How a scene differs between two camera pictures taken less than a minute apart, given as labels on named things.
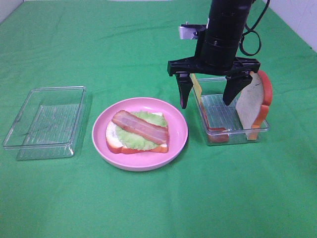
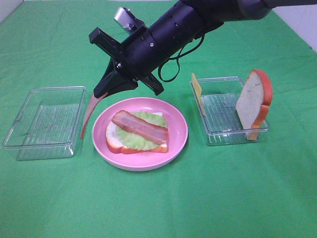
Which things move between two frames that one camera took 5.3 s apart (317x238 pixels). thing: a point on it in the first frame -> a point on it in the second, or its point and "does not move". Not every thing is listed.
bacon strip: [156, 134] does not move
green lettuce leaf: [132, 140] does not move
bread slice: [116, 147] does not move
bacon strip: [215, 135] -> [93, 101]
